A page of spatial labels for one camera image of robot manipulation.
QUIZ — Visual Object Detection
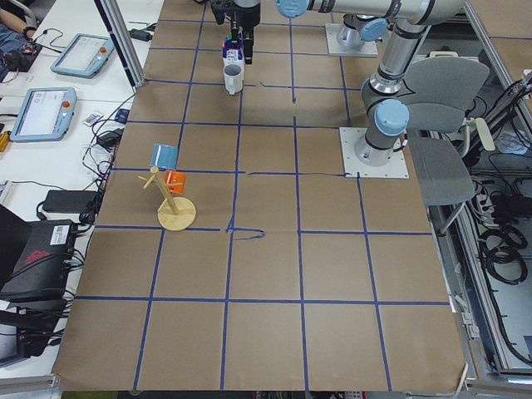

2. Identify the small remote control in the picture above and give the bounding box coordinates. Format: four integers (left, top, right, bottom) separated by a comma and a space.
82, 111, 103, 127

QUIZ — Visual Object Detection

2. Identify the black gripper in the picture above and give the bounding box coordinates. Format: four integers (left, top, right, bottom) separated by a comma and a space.
231, 0, 261, 65

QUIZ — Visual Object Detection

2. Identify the blue white milk carton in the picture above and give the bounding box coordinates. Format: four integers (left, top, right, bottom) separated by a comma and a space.
222, 34, 244, 70

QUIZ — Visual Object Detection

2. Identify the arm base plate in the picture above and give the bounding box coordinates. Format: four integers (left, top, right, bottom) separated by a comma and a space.
339, 127, 409, 179
325, 23, 378, 58

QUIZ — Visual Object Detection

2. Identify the black laptop computer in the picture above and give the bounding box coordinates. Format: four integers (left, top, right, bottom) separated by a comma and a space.
1, 206, 76, 312

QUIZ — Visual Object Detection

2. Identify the black power brick near laptop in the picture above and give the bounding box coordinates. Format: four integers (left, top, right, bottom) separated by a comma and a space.
36, 190, 98, 224

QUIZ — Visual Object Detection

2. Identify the grey blue cup on stand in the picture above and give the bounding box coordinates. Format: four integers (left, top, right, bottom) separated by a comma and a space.
150, 144, 179, 170

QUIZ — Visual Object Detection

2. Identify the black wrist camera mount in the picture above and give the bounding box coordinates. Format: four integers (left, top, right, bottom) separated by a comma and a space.
210, 0, 233, 25

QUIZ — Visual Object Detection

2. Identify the black power adapter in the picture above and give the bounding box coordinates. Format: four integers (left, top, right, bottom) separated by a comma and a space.
129, 29, 153, 42

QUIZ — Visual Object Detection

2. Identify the upper teach pendant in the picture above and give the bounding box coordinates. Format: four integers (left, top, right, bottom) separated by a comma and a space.
51, 33, 115, 78

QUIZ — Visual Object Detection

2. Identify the teach pendant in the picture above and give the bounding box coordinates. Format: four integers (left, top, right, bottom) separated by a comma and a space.
10, 87, 77, 142
51, 33, 115, 78

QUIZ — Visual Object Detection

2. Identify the lower teach pendant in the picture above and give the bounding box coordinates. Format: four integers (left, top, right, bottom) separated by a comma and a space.
10, 87, 77, 142

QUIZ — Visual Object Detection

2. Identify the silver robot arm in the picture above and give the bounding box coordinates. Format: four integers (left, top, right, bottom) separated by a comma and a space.
276, 0, 465, 126
211, 1, 387, 64

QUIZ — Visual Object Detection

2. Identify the white ribbed mug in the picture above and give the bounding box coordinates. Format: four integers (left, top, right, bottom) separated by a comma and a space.
224, 64, 244, 96

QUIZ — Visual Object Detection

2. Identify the grey fabric office chair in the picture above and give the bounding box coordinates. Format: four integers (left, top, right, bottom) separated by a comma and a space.
401, 56, 495, 235

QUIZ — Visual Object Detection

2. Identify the aluminium frame post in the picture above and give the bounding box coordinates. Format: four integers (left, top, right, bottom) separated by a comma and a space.
94, 0, 145, 88

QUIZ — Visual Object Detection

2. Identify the orange cup on stand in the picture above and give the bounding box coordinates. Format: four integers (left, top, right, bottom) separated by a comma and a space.
164, 170, 186, 195

